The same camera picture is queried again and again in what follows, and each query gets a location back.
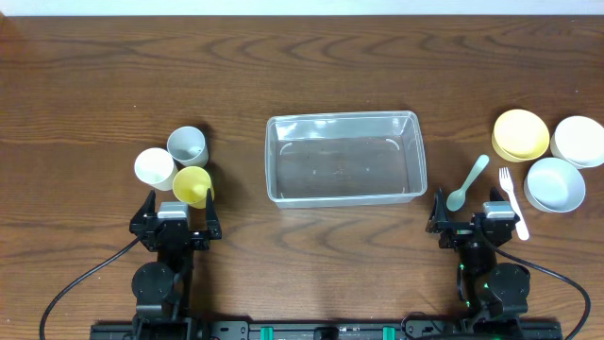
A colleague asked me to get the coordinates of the yellow plastic cup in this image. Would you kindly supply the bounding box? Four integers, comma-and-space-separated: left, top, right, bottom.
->
173, 166, 214, 209

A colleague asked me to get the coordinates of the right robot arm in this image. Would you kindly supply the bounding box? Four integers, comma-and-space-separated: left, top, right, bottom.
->
426, 189, 530, 325

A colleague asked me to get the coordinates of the left black cable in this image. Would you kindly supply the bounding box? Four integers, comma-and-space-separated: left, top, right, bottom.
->
38, 235, 143, 340

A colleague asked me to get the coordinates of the white plastic bowl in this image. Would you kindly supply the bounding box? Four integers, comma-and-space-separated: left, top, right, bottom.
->
550, 115, 603, 169

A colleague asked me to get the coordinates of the right black cable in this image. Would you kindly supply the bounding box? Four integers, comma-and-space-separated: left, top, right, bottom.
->
476, 226, 593, 340

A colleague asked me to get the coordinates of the grey plastic cup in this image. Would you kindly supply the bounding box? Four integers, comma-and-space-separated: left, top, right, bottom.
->
167, 127, 209, 167

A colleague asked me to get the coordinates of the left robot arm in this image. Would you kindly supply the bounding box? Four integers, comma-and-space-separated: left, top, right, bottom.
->
129, 191, 222, 321

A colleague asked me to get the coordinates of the white plastic cup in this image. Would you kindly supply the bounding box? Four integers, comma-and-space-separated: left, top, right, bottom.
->
134, 147, 178, 191

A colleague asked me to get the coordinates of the mint green plastic spoon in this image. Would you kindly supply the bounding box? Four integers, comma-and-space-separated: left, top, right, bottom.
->
446, 154, 490, 212

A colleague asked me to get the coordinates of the yellow plastic bowl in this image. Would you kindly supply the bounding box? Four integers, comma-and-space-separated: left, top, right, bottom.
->
492, 109, 550, 162

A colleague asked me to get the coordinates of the white plastic fork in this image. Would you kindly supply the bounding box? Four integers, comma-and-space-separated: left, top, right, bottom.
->
498, 167, 529, 241

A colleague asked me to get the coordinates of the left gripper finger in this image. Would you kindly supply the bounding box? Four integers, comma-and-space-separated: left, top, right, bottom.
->
131, 190, 156, 226
206, 189, 221, 231

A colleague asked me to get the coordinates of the light blue plastic bowl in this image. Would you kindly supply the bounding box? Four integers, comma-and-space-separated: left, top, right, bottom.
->
524, 158, 586, 213

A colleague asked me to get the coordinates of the black cable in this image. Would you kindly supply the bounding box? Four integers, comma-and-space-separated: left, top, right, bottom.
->
476, 226, 593, 340
38, 235, 143, 340

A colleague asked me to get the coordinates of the clear plastic container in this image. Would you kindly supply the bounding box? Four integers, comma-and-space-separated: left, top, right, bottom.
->
264, 110, 428, 209

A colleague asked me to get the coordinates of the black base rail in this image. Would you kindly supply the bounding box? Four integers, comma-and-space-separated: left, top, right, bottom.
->
90, 319, 562, 340

